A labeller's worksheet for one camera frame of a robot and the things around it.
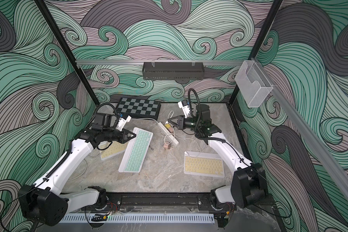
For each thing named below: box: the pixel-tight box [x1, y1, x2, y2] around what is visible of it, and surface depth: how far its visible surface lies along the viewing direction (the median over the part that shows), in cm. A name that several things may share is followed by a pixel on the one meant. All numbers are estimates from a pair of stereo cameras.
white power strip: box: [157, 121, 179, 146], surface depth 98 cm
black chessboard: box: [115, 97, 162, 121], surface depth 116 cm
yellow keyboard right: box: [183, 150, 226, 178], surface depth 88 cm
